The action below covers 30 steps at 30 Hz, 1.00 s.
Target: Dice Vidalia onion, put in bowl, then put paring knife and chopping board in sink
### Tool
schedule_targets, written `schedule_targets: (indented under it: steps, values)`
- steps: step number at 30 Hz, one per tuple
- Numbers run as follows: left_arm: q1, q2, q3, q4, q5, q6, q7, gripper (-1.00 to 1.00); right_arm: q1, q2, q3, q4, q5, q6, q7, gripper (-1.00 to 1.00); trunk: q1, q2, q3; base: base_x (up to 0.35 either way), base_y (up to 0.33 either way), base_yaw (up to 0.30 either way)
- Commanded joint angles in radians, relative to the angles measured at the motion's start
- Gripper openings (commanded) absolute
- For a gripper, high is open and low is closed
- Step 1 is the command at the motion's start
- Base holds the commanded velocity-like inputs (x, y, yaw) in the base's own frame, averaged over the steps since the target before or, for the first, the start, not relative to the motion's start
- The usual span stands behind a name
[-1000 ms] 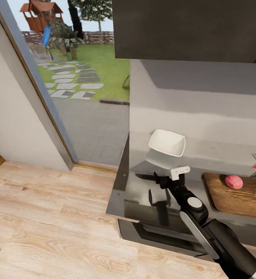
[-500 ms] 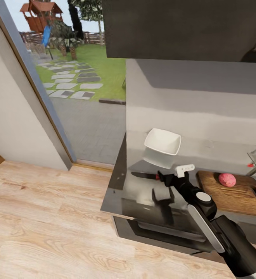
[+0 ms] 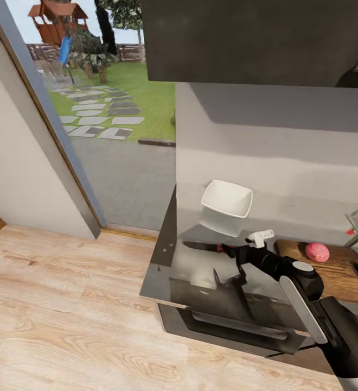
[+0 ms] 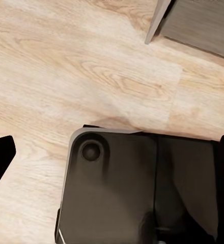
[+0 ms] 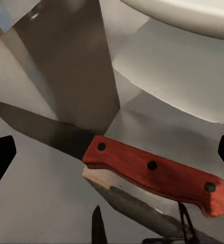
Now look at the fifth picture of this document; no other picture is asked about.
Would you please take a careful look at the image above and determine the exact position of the parer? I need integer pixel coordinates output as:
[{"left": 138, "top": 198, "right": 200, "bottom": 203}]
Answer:
[{"left": 0, "top": 102, "right": 224, "bottom": 217}]

